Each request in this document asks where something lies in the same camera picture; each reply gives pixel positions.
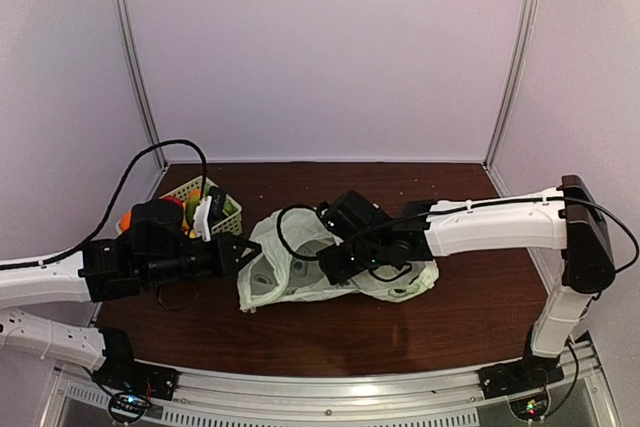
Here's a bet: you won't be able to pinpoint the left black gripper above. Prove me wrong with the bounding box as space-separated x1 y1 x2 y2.
141 230 261 286

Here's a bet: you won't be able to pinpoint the pale green plastic bag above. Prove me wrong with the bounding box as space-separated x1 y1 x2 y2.
237 209 439 313

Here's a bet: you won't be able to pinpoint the green grapes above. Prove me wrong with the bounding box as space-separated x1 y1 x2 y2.
205 186 236 219

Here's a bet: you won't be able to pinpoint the orange fruit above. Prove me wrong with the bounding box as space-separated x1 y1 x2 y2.
119 211 132 232

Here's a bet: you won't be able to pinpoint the green orange papaya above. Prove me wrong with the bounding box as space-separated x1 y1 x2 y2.
183 189 201 230

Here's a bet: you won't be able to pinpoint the red fruit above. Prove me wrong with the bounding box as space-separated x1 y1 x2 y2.
162 196 184 208

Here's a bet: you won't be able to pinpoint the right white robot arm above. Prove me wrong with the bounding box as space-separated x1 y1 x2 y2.
317 175 616 389

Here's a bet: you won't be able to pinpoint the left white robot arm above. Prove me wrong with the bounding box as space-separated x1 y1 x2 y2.
1 199 261 391

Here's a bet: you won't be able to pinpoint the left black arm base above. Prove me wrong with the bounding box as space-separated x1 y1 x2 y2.
92 327 179 401

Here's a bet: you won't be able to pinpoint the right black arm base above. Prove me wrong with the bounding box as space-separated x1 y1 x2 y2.
476 328 564 399

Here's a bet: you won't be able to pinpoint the beige perforated plastic basket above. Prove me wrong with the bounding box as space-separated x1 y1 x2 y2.
161 177 243 241

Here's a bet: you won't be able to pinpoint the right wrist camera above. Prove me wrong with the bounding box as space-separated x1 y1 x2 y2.
317 202 331 215

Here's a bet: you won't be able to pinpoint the right black cable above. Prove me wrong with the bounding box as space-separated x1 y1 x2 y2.
277 196 640 283

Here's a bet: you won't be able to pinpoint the black cable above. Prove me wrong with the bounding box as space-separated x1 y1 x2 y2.
277 196 640 283
0 139 209 268

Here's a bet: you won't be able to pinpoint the left black cable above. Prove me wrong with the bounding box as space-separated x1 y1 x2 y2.
0 139 209 268

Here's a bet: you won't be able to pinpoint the aluminium front rail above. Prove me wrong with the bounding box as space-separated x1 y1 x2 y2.
49 346 621 427

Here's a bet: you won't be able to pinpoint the left aluminium corner post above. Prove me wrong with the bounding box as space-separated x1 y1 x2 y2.
113 0 160 144

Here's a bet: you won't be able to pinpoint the aluminium corner post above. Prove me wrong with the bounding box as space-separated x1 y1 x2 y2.
113 0 160 144
483 0 539 171

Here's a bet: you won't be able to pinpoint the right aluminium corner post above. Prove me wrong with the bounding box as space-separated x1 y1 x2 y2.
483 0 539 171

